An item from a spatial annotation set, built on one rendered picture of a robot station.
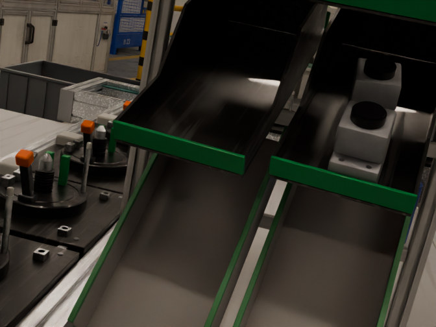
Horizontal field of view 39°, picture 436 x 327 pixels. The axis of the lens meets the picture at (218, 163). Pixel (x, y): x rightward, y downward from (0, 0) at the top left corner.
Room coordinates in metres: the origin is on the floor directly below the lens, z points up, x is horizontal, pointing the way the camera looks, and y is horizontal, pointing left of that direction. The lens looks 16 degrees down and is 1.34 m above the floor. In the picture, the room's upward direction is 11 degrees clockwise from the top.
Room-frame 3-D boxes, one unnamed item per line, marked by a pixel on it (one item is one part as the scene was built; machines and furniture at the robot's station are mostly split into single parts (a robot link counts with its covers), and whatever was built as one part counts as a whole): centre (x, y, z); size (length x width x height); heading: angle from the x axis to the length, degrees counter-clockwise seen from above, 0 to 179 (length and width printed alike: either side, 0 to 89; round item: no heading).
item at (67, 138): (1.15, 0.24, 1.01); 0.24 x 0.24 x 0.13; 83
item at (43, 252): (0.72, 0.20, 0.97); 0.02 x 0.02 x 0.01; 83
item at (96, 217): (0.90, 0.26, 1.01); 0.24 x 0.24 x 0.13; 83
